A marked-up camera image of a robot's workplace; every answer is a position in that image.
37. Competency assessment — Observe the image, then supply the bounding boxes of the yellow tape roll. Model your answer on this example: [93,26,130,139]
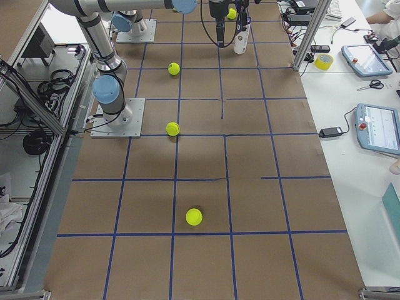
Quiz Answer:
[314,53,334,71]

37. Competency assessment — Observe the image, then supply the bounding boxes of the tennis ball between bases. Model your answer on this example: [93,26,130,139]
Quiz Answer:
[167,62,181,76]

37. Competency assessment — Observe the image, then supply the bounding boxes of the white blue tennis ball can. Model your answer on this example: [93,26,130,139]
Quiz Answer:
[234,17,251,54]

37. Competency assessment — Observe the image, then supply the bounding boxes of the black power adapter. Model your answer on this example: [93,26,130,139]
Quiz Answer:
[318,126,343,138]

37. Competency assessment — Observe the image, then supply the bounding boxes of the tennis ball near base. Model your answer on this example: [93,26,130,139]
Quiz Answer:
[227,8,237,20]
[165,122,181,137]

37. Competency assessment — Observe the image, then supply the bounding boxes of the coiled black cables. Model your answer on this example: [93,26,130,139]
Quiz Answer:
[22,128,53,157]

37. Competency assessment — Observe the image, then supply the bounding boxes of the white crumpled cloth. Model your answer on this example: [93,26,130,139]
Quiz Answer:
[0,173,23,234]

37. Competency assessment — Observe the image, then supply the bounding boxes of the aluminium frame post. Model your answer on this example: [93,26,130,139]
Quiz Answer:
[292,0,331,71]

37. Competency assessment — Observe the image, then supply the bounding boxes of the near blue teach pendant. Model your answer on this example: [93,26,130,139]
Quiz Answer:
[354,103,399,155]

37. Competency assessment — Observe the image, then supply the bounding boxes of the blue teach pendant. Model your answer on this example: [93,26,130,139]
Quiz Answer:
[354,103,399,155]
[341,44,393,77]

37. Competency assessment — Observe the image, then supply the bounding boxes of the black scissors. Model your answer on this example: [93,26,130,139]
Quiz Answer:
[357,79,384,91]

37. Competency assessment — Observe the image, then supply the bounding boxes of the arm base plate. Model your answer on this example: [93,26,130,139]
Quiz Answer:
[90,97,145,138]
[114,19,157,44]

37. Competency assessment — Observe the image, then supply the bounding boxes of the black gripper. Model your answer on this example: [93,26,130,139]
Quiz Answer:
[208,0,249,47]

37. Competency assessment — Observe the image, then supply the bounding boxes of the far blue teach pendant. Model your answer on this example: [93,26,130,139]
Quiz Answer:
[341,44,393,77]

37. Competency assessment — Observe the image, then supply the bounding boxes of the tennis ball near table edge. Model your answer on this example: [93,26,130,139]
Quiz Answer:
[185,207,203,226]

